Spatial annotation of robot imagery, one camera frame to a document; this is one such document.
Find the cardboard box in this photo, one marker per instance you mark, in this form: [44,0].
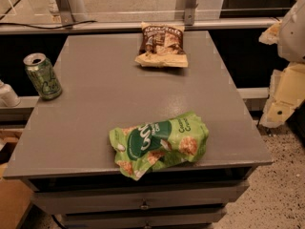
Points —
[14,194]

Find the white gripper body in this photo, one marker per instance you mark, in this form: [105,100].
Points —
[294,37]

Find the white pipe fitting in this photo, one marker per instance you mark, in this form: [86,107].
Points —
[8,95]

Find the metal bracket centre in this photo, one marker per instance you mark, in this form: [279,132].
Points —
[189,12]

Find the metal bracket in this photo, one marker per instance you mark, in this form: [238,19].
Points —
[189,12]
[64,11]

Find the metal bracket left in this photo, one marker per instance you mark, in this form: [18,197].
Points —
[64,11]

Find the green soda can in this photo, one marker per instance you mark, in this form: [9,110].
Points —
[41,74]

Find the upper grey drawer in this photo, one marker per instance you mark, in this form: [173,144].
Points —
[140,198]

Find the green snack bag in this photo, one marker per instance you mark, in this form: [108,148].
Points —
[158,145]

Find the brown snack bag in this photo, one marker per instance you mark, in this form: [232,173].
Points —
[162,46]

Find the grey drawer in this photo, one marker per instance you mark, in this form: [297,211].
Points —
[140,198]
[183,218]

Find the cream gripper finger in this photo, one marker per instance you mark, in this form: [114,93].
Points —
[286,94]
[271,35]

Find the lower grey drawer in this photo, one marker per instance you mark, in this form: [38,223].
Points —
[183,218]

